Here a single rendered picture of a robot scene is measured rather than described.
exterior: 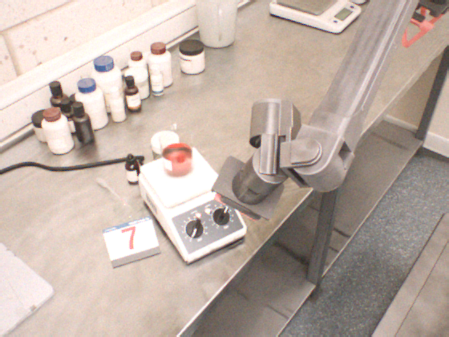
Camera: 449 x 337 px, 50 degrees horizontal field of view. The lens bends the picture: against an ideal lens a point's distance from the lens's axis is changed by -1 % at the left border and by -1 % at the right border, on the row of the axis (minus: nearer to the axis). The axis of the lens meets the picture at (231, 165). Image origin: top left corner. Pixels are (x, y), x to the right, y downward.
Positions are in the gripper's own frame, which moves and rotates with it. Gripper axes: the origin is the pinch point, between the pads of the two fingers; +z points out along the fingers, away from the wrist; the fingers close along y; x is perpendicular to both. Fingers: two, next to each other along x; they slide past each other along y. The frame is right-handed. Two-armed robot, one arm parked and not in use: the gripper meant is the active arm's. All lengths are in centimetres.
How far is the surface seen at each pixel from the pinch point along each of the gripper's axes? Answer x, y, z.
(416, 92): -120, -63, 82
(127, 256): 13.8, 11.8, 13.2
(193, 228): 5.5, 3.8, 5.6
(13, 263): 23.6, 29.1, 17.2
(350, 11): -92, -12, 36
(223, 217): 1.1, -0.1, 5.5
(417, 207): -71, -80, 87
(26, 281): 25.4, 24.9, 14.7
